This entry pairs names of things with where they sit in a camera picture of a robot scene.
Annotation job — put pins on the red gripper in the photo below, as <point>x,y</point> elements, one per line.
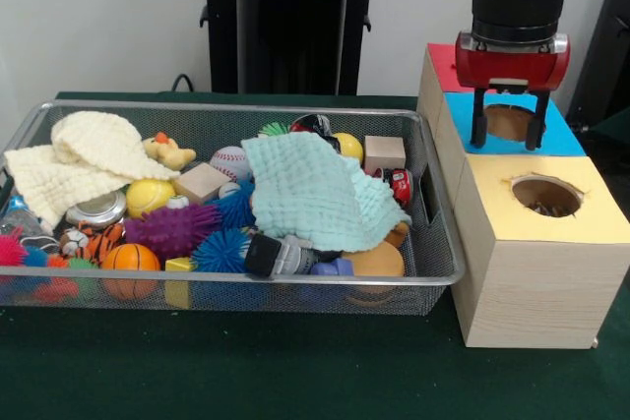
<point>512,66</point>

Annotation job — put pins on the multicolour cartoon print cloth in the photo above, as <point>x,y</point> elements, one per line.
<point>541,208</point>

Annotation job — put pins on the mint green cloth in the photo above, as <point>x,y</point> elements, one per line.
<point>325,194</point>

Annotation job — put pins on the shallow clear mesh bin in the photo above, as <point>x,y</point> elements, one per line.
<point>435,243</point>

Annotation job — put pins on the wooden box with three holes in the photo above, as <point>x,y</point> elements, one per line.
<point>532,282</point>

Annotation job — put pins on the black chair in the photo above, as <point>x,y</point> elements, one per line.
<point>605,46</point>

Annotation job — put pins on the small wooden cube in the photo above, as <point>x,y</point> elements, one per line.
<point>385,152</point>

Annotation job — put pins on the yellow ball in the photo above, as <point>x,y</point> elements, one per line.
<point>148,197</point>
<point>349,147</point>

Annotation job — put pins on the peach orange ball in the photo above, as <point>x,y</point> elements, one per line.
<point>378,263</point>

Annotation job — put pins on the green spiky ball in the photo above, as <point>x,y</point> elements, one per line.
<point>274,130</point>

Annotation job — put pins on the white toy baseball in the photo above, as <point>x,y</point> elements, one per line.
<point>229,162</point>

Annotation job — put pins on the yellow rubber duck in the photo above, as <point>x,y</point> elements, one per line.
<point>169,152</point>

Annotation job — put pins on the orange toy basketball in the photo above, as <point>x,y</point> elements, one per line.
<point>130,261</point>

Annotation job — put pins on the cream yellow cloth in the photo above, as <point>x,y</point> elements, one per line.
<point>89,159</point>

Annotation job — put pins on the pink spiky ball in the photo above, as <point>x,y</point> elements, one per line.
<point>12,249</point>

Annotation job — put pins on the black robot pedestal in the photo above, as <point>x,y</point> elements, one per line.
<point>285,27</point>

